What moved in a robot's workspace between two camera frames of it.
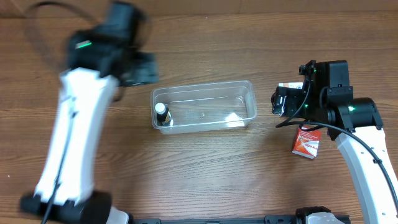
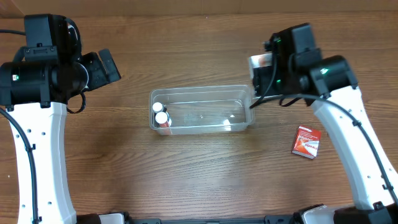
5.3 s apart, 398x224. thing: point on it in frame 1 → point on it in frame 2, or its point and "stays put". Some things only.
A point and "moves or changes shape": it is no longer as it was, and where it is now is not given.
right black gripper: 291,96 → 266,77
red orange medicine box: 307,142 stays put
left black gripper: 137,76 → 93,80
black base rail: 268,219 stays put
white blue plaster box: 298,85 moves or changes shape
